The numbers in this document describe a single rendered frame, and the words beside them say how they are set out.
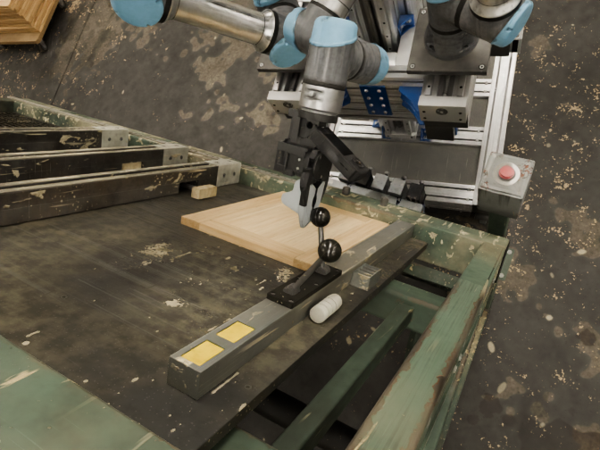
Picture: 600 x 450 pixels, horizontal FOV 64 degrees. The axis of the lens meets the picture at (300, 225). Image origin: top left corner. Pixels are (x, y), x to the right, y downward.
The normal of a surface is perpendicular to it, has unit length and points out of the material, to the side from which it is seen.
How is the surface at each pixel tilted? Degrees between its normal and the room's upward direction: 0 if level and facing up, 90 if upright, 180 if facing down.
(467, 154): 0
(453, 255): 31
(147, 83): 0
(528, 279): 0
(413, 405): 59
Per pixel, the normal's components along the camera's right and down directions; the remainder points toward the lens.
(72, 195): 0.86, 0.29
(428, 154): -0.32, -0.32
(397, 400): 0.18, -0.94
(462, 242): -0.48, 0.18
